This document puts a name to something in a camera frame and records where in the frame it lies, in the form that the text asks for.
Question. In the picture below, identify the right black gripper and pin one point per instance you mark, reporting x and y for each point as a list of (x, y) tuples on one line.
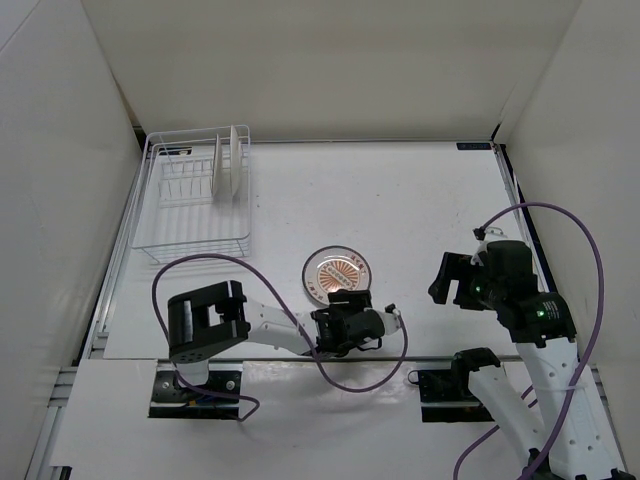
[(453, 267)]

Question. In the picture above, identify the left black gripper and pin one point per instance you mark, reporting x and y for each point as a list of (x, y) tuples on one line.
[(358, 299)]

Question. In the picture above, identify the white plate orange sunburst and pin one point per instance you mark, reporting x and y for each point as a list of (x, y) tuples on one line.
[(333, 268)]

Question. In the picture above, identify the white plate green rim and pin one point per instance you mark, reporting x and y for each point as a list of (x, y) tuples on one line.
[(236, 168)]

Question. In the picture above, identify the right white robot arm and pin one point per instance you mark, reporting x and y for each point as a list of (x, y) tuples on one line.
[(563, 441)]

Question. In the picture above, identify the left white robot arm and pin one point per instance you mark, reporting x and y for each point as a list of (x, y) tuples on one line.
[(208, 321)]

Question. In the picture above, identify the blue table edge label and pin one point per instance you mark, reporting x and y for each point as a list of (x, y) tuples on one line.
[(473, 146)]

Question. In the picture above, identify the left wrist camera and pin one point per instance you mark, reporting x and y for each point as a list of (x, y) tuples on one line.
[(391, 318)]

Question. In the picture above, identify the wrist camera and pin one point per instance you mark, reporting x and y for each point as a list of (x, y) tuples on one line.
[(486, 235), (391, 318)]

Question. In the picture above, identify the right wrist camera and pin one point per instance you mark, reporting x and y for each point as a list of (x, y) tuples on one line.
[(486, 235)]

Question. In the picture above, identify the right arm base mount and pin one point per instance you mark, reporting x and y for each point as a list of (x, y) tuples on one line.
[(444, 392)]

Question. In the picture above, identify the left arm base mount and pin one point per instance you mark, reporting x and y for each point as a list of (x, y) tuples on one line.
[(219, 398)]

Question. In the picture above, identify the white wire dish rack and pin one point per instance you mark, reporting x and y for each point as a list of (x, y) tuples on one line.
[(175, 213)]

